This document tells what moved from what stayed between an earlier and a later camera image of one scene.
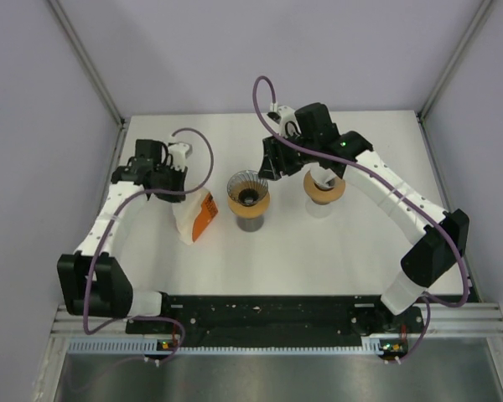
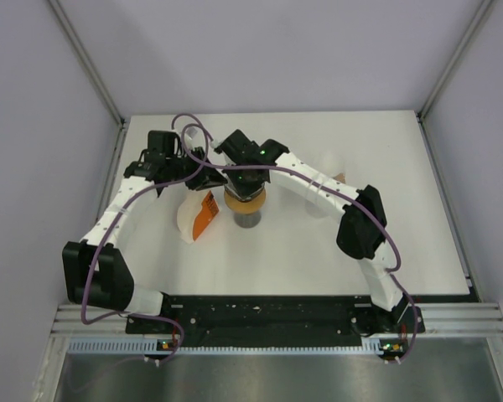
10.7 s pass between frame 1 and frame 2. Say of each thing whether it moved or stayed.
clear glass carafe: stayed
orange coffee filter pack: stayed
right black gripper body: moved
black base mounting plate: stayed
